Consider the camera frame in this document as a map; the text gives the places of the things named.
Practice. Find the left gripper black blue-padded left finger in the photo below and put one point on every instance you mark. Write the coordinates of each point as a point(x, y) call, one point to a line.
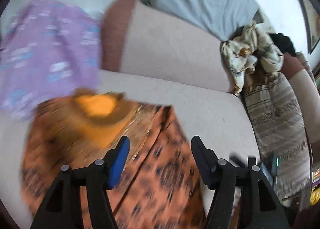
point(110, 168)

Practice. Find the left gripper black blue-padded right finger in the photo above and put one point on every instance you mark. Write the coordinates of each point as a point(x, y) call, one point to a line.
point(213, 171)

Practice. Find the orange black floral blouse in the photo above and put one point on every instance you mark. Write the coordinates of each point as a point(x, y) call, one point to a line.
point(159, 186)

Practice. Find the striped beige cushion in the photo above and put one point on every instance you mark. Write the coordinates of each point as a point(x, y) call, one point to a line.
point(279, 128)

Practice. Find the cream patterned crumpled cloth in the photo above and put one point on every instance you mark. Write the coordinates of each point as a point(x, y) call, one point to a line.
point(252, 57)

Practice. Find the pink sofa backrest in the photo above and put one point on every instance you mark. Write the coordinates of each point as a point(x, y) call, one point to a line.
point(137, 39)

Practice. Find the purple floral garment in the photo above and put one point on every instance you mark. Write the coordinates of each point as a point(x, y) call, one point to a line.
point(48, 51)

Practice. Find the black garment on sofa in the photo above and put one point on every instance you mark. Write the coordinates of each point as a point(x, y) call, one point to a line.
point(284, 43)

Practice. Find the grey pillow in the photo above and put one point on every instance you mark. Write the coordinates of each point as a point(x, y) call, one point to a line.
point(222, 18)

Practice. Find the large framed painting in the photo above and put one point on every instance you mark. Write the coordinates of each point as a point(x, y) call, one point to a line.
point(310, 10)

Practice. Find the black camera box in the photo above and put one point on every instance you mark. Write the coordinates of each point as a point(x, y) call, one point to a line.
point(270, 167)

